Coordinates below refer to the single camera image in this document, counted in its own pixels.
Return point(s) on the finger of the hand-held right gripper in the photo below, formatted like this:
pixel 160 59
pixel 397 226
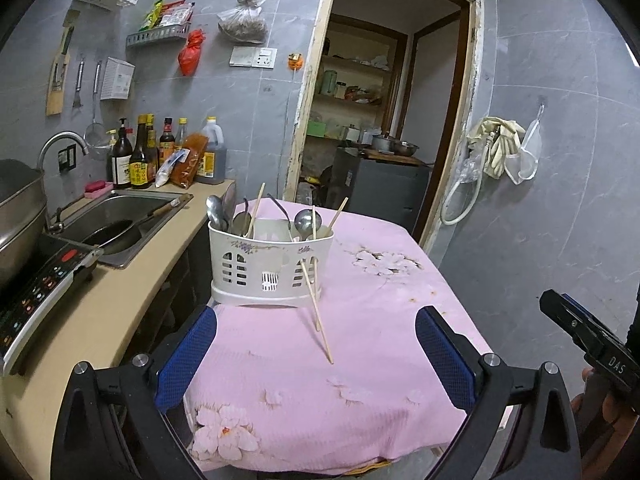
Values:
pixel 565 317
pixel 582 309

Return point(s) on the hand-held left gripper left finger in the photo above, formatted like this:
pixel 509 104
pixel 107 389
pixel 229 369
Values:
pixel 187 355

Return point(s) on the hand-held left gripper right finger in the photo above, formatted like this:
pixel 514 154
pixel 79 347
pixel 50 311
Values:
pixel 445 360

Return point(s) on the white plastic utensil holder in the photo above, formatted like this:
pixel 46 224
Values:
pixel 250 270

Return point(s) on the person's right hand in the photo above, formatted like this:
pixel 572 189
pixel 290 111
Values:
pixel 614 410

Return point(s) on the pink floral tablecloth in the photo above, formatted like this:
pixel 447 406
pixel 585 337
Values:
pixel 375 335

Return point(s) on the beige kitchen counter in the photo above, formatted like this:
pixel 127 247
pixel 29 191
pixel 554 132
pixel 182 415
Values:
pixel 125 300

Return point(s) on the black frying pan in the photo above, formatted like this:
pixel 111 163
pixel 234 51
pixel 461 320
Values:
pixel 107 235

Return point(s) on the induction cooker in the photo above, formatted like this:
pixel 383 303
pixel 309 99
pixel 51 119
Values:
pixel 45 290

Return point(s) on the steel sink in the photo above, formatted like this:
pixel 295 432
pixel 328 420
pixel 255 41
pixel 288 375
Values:
pixel 110 212

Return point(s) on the hanging clear plastic bag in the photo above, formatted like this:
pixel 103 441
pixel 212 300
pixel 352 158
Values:
pixel 527 155

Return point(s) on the crumpled clear plastic wrap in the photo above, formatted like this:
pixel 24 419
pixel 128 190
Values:
pixel 468 169

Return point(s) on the grey cabinet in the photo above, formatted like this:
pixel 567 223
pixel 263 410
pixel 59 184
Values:
pixel 380 190

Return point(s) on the white blue packet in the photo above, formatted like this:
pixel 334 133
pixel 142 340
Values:
pixel 167 172

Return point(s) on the cream rubber gloves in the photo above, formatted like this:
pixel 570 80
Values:
pixel 497 145

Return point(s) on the pink sponge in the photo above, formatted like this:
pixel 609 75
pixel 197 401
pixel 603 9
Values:
pixel 98 189

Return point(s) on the orange food packet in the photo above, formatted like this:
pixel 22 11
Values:
pixel 189 162

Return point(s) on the soy sauce bottle yellow label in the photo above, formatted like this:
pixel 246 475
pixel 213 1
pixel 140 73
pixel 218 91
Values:
pixel 139 167

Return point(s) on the dark pump bottle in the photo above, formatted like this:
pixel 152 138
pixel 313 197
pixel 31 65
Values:
pixel 122 165

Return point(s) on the wooden cutting board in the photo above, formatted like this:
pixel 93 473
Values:
pixel 400 159

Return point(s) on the dark bottle red label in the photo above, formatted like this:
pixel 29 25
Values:
pixel 166 142

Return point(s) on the small yellow bottle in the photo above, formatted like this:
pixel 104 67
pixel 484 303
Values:
pixel 111 155

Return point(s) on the metal bowl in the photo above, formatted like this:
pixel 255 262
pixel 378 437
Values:
pixel 405 149

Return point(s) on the dark sauce bottle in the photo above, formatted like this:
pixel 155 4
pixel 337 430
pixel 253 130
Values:
pixel 151 140

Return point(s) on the steel wok with lid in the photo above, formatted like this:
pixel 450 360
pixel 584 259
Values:
pixel 20 215

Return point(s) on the yellow cap bottle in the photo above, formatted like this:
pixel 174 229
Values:
pixel 182 132

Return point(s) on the metal pot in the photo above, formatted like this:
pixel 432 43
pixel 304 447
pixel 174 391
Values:
pixel 382 143

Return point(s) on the hanging metal strainer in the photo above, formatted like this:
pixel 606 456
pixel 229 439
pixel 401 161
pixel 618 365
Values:
pixel 96 137

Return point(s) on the metal faucet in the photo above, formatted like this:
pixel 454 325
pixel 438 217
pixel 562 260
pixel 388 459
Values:
pixel 62 136

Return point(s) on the green box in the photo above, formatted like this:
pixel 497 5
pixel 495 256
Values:
pixel 315 128

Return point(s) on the white cardboard box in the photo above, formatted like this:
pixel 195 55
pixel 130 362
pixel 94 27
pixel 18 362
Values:
pixel 116 79

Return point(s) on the hanging metal peeler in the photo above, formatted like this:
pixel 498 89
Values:
pixel 78 85

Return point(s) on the red plastic bag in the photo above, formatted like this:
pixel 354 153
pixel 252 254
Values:
pixel 191 55

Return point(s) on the wooden knife holder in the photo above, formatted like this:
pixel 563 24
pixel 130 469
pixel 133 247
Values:
pixel 56 85

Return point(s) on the green jar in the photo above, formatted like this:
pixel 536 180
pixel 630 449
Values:
pixel 329 82

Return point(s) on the wooden shelf unit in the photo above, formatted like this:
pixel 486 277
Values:
pixel 355 62

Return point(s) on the clear bag of dried goods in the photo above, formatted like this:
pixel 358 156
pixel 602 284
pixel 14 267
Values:
pixel 243 25

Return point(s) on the red snack packets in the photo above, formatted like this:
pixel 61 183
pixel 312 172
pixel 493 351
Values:
pixel 176 15

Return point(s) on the green yellow snack packet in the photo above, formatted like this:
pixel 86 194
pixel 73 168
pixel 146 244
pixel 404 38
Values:
pixel 151 15

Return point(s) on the black wall outlet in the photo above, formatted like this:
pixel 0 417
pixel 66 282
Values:
pixel 66 157

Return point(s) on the worn door frame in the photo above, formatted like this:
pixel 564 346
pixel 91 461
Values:
pixel 300 110

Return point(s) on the white wall socket panel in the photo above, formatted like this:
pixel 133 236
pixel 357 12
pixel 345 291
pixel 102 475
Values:
pixel 253 56

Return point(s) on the orange wall hook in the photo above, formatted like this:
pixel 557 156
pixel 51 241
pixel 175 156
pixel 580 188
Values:
pixel 295 61

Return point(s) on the grey wall shelf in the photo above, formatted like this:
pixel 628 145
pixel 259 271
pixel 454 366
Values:
pixel 157 36

